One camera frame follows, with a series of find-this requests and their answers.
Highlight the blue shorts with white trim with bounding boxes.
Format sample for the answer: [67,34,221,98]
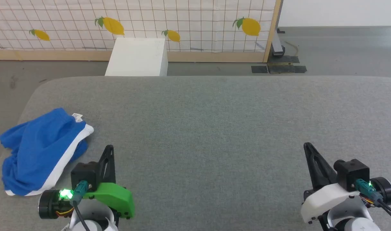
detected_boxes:
[0,107,94,197]

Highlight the grey fabric sofa cushion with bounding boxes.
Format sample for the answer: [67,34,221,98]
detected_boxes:
[0,76,391,231]

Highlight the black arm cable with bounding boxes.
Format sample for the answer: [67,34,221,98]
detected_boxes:
[355,179,391,225]
[70,180,92,231]

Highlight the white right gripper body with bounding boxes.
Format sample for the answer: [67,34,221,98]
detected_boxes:
[300,183,360,224]

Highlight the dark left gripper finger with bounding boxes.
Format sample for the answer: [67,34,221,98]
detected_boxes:
[97,145,116,190]

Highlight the grey metal screen foot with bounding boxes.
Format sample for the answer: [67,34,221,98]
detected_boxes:
[270,28,286,58]

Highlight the thin floor cable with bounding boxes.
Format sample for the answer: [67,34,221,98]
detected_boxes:
[284,41,299,57]

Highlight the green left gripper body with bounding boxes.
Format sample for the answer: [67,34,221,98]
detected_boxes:
[82,182,135,220]

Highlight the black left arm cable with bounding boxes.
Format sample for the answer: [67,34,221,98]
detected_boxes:
[70,180,92,231]

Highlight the white rectangular box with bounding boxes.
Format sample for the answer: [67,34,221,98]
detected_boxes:
[105,37,169,77]

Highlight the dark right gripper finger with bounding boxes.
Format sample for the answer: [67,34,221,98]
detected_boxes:
[303,142,337,190]

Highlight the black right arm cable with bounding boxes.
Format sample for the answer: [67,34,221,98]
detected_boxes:
[355,179,391,225]

